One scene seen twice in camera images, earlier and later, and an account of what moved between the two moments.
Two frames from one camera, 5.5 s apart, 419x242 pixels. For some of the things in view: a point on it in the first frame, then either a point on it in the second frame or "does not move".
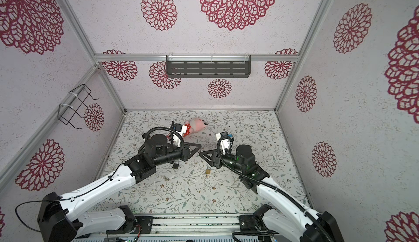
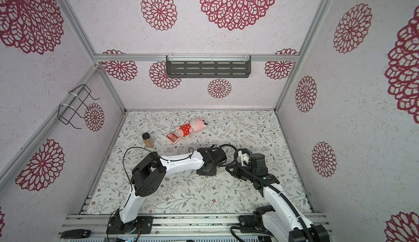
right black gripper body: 232,162 → 244,173
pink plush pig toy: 196,125 does not move
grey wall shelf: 208,66 does not move
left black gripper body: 173,155 → 211,173
